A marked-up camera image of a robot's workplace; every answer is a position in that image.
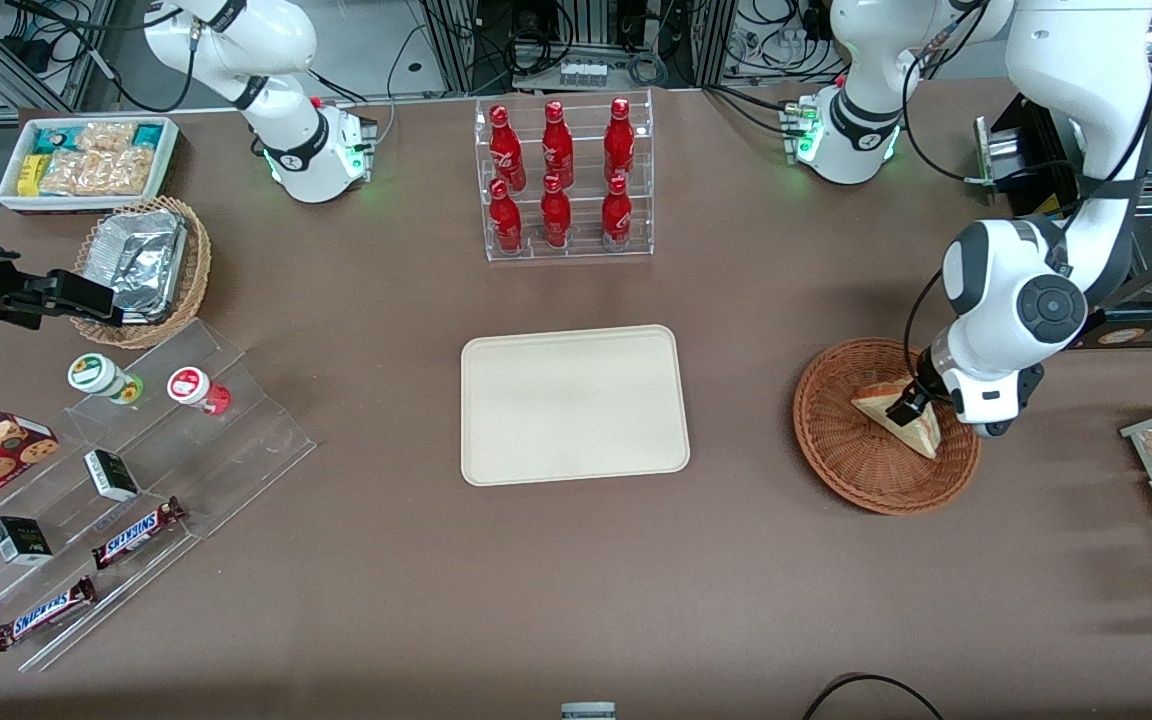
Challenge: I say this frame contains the black food warmer machine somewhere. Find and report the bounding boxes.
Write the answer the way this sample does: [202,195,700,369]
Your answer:
[974,0,1152,351]

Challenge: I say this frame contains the white snack tray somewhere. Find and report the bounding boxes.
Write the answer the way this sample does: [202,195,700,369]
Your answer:
[0,115,180,214]

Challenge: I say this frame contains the red cola bottle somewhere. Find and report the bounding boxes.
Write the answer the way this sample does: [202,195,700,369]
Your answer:
[540,174,573,249]
[488,104,527,193]
[541,100,575,189]
[489,178,524,253]
[601,174,633,247]
[604,97,635,183]

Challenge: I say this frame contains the beige plastic tray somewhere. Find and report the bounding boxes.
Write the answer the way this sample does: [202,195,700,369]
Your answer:
[461,324,692,488]

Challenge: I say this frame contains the aluminium foil container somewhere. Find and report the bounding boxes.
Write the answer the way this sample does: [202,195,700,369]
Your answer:
[86,208,189,326]

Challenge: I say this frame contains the brown wicker basket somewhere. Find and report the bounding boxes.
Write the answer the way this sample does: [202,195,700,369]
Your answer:
[793,337,982,517]

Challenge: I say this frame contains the triangular sandwich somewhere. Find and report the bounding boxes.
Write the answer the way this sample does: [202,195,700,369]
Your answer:
[851,378,942,461]

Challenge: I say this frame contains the small clear cracker bag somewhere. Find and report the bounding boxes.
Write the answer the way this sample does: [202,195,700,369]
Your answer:
[71,120,137,153]

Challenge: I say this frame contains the green lidded cup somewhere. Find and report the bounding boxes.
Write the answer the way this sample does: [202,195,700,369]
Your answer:
[67,353,145,405]

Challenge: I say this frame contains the black looped cable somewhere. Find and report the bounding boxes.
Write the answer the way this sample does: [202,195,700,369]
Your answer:
[801,673,947,720]

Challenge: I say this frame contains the clear acrylic bottle rack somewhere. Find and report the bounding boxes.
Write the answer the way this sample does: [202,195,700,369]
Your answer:
[474,90,655,263]

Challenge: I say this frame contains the large clear cracker bag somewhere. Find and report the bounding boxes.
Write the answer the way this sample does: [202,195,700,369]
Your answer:
[39,148,157,197]

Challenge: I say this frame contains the red lidded cup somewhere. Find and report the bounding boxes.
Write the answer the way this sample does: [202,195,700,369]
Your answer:
[167,367,233,417]

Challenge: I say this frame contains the small black box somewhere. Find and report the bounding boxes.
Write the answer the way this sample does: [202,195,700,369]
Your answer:
[83,449,141,503]
[0,515,54,567]

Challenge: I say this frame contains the light tan wicker basket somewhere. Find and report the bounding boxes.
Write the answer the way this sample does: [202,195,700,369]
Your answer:
[71,196,213,350]

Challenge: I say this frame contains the aluminium equipment frame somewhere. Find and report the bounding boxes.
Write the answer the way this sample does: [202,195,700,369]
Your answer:
[416,0,737,93]

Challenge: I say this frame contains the brown snickers bar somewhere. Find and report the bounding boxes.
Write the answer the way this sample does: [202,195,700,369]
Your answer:
[0,576,98,653]
[91,496,187,571]

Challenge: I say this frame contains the clear acrylic step display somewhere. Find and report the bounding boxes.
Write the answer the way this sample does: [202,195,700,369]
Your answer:
[0,318,318,673]

